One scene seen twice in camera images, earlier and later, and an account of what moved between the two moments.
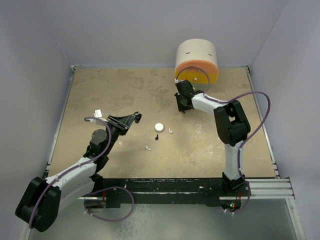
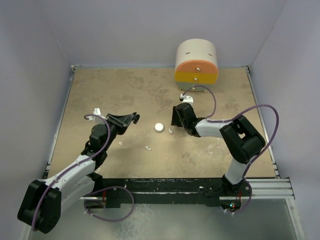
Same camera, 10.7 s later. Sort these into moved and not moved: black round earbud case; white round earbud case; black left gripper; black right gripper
Moved: black right gripper
Not moved: white round earbud case; black left gripper; black round earbud case
